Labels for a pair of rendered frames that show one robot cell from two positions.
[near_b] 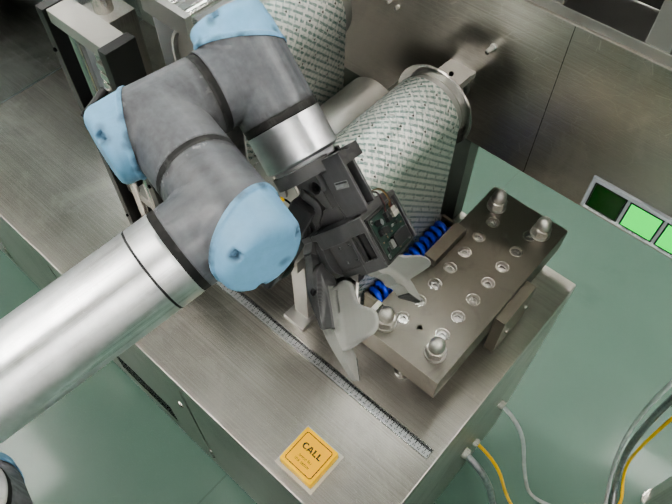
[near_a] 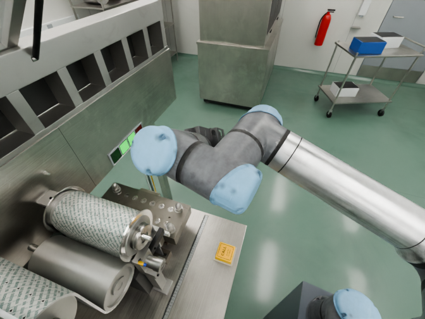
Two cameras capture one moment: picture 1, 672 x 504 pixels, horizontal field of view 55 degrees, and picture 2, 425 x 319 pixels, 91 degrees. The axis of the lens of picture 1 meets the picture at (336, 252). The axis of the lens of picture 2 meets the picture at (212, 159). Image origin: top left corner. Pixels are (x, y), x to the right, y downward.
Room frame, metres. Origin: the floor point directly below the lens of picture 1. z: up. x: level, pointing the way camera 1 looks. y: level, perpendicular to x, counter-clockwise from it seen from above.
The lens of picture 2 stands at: (0.51, 0.34, 1.83)
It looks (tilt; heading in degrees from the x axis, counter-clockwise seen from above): 46 degrees down; 248
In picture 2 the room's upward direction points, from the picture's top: straight up
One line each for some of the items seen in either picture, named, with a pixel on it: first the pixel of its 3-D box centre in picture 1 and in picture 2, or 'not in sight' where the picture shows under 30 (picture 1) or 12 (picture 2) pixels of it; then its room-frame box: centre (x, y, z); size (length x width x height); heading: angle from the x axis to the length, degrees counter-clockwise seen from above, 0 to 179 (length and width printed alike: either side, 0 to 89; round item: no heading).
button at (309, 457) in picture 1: (309, 457); (225, 252); (0.32, 0.04, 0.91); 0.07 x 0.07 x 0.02; 48
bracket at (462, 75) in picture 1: (452, 75); (50, 199); (0.83, -0.19, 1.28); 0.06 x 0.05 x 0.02; 138
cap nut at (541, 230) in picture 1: (543, 226); (115, 187); (0.70, -0.37, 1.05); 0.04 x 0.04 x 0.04
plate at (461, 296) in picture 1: (466, 284); (142, 211); (0.61, -0.23, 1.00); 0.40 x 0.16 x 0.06; 138
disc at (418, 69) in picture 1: (433, 105); (67, 209); (0.79, -0.16, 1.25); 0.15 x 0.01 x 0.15; 48
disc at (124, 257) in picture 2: not in sight; (137, 234); (0.60, 0.01, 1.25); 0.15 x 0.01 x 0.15; 48
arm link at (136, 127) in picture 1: (166, 132); (225, 171); (0.40, 0.15, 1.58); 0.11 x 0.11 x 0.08; 35
